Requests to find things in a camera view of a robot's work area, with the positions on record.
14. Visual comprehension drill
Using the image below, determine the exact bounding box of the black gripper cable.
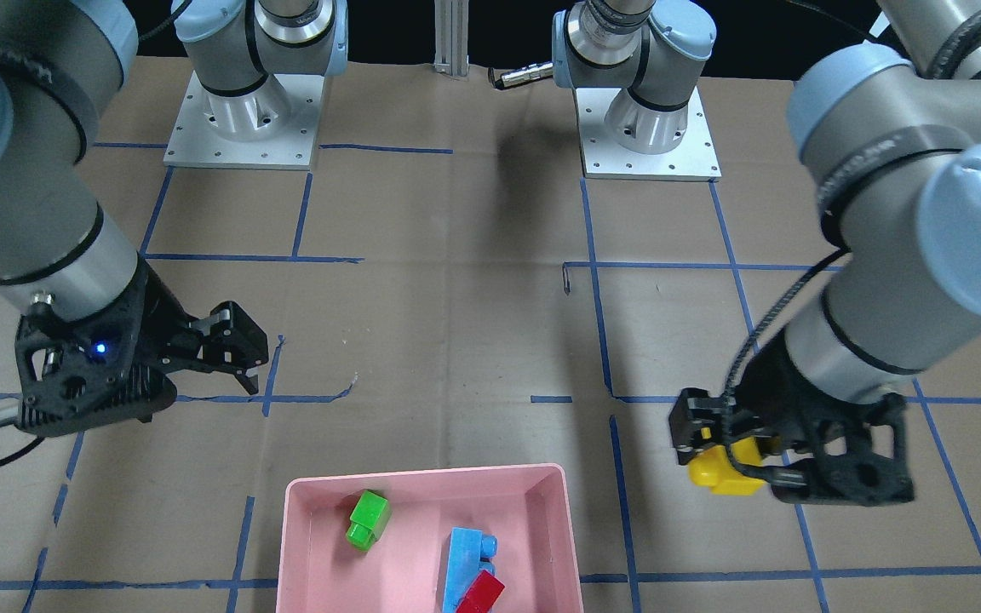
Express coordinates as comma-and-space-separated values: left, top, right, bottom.
725, 247, 853, 495

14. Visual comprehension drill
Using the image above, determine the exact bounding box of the yellow toy block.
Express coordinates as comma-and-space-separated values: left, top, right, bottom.
686, 438, 766, 496

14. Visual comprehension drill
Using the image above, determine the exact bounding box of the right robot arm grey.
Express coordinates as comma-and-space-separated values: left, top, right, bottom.
0, 1, 349, 441

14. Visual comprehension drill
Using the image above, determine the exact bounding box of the pink plastic box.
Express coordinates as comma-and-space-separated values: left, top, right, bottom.
276, 463, 583, 612

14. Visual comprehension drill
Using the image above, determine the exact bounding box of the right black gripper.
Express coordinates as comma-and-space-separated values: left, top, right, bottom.
14, 259, 270, 438

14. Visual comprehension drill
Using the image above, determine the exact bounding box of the green toy block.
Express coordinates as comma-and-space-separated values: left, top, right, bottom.
346, 490, 393, 553

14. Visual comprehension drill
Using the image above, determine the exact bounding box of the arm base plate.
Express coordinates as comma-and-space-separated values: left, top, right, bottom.
573, 87, 723, 181
163, 74, 330, 171

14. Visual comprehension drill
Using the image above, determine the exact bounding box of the red toy block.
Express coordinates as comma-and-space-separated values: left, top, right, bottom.
455, 570, 506, 613

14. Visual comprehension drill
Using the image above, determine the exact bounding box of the aluminium frame post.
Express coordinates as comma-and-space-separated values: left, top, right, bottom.
433, 0, 470, 80

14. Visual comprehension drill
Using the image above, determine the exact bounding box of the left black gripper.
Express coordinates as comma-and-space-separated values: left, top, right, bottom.
668, 336, 915, 506

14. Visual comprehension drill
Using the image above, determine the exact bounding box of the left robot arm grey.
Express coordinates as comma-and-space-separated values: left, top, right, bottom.
669, 1, 981, 506

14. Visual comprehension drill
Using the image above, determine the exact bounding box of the blue toy block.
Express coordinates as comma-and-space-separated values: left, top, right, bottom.
441, 526, 498, 612

